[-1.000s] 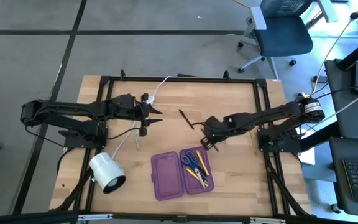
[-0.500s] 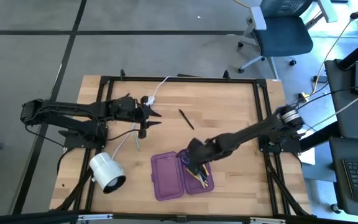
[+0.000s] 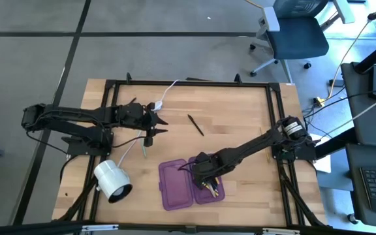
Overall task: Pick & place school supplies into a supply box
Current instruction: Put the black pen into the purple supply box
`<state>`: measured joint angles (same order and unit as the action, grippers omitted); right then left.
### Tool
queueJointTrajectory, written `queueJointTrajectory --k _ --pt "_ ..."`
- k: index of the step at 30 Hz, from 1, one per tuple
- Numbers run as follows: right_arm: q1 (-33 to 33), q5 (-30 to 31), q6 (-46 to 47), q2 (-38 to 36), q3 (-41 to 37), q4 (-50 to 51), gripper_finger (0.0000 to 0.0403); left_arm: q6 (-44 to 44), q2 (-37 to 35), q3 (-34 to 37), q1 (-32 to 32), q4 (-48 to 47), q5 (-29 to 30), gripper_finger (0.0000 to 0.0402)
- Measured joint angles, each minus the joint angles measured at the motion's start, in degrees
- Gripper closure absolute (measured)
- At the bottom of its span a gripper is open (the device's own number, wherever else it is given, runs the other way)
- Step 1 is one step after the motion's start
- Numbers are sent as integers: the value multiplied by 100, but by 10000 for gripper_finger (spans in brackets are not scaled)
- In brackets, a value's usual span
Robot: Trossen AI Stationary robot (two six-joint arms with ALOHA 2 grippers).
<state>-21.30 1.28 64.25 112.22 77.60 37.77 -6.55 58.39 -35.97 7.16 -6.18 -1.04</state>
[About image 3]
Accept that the black aluminium table frame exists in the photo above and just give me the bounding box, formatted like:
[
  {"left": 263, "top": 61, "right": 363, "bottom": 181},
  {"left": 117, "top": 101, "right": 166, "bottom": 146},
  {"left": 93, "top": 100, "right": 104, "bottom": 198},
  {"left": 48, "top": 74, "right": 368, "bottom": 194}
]
[{"left": 52, "top": 72, "right": 331, "bottom": 235}]

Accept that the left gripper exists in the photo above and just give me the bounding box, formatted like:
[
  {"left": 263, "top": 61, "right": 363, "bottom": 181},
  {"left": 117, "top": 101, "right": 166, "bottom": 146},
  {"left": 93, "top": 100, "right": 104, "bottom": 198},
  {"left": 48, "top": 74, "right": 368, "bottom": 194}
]
[{"left": 115, "top": 102, "right": 170, "bottom": 137}]

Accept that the slim black pen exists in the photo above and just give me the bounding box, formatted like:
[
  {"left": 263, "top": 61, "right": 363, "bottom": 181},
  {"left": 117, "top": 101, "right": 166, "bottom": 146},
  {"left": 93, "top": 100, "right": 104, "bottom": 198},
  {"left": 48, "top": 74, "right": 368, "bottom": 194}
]
[{"left": 187, "top": 114, "right": 205, "bottom": 137}]

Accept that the purple plastic box base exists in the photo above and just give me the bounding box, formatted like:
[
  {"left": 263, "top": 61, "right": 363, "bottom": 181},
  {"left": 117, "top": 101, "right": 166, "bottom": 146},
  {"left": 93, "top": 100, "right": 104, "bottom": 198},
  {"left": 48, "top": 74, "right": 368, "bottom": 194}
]
[{"left": 187, "top": 155, "right": 226, "bottom": 206}]

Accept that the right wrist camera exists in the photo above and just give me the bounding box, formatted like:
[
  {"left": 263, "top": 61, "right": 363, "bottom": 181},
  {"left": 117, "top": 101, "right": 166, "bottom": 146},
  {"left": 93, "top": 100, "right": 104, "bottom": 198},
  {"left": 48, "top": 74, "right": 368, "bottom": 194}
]
[{"left": 195, "top": 151, "right": 211, "bottom": 165}]

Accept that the white cylindrical lamp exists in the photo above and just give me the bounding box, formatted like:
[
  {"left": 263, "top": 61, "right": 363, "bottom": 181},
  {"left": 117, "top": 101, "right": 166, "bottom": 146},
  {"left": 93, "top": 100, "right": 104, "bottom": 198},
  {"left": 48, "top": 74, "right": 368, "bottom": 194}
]
[{"left": 93, "top": 159, "right": 133, "bottom": 204}]

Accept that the purple plastic box lid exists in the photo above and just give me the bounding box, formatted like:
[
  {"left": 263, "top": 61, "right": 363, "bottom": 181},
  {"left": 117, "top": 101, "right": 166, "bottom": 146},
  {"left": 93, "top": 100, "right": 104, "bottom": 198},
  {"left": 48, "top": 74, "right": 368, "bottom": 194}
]
[{"left": 158, "top": 159, "right": 195, "bottom": 212}]

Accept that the black metal beam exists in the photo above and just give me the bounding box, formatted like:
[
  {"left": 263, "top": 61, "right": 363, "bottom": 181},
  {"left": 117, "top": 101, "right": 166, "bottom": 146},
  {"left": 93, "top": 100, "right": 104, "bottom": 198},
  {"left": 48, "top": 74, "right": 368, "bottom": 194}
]
[
  {"left": 353, "top": 41, "right": 376, "bottom": 74},
  {"left": 315, "top": 127, "right": 358, "bottom": 161}
]

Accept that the white cable with switch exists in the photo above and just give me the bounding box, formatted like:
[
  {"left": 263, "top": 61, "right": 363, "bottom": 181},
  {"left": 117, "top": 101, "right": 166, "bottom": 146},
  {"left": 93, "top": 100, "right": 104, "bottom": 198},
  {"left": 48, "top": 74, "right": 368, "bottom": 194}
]
[{"left": 116, "top": 79, "right": 181, "bottom": 168}]

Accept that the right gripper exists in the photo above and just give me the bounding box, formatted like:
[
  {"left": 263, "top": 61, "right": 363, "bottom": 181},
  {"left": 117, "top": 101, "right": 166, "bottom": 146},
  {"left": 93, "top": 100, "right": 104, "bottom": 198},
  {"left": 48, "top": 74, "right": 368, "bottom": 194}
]
[{"left": 191, "top": 159, "right": 234, "bottom": 191}]

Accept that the blue and white office chair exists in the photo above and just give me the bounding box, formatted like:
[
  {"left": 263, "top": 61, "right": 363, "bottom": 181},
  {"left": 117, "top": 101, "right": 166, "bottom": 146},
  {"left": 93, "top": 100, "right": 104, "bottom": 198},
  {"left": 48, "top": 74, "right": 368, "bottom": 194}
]
[{"left": 249, "top": 0, "right": 355, "bottom": 84}]

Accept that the yellow floor cable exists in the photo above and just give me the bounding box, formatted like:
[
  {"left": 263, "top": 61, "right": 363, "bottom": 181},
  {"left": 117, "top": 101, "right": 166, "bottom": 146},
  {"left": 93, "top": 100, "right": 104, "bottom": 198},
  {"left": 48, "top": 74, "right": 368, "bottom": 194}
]
[{"left": 324, "top": 1, "right": 376, "bottom": 102}]

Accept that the blue and white pen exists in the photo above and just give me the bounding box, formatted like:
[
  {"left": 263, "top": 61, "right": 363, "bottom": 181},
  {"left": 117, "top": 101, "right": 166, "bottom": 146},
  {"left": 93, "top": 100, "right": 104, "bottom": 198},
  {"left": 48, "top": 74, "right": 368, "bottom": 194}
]
[{"left": 202, "top": 182, "right": 215, "bottom": 198}]

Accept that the dark grey desk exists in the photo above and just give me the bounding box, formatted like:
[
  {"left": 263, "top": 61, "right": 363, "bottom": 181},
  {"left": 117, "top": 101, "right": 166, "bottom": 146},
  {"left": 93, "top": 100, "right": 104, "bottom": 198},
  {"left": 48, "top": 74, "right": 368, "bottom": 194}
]
[
  {"left": 344, "top": 142, "right": 376, "bottom": 229},
  {"left": 339, "top": 61, "right": 376, "bottom": 149}
]

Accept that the white paper sheet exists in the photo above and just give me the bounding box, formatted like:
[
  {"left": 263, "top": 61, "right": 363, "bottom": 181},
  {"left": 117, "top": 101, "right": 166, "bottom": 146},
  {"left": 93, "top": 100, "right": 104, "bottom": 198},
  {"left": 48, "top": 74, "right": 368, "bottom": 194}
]
[{"left": 311, "top": 133, "right": 333, "bottom": 174}]

